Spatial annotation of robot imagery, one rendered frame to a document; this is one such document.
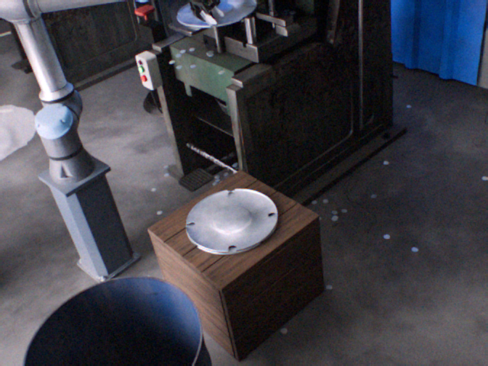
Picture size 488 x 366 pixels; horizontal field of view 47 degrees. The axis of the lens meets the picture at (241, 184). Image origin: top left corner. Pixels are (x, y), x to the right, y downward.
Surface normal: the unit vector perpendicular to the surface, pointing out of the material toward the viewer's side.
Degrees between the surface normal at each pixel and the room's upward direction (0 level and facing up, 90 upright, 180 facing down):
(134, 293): 88
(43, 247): 0
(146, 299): 88
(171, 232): 0
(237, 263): 0
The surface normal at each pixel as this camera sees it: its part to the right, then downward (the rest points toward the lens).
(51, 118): -0.11, -0.69
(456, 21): 0.08, 0.61
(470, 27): -0.74, 0.49
